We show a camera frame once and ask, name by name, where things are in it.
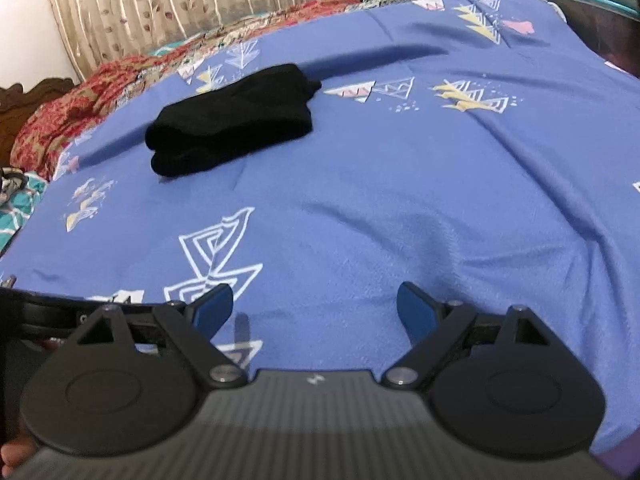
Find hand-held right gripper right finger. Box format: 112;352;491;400
383;281;554;387

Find person's left hand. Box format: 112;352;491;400
0;429;37;476

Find teal patterned cloth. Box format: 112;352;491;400
0;166;49;256

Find beige leaf print curtain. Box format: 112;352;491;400
39;0;453;83

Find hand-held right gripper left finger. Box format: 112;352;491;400
75;283;247;387

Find black pants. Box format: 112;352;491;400
144;63;322;179

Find red patterned quilt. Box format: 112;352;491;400
9;0;363;182

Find wooden headboard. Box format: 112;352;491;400
0;76;77;167

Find blue printed bed sheet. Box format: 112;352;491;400
0;0;640;461

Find glass top table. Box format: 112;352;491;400
531;0;640;78

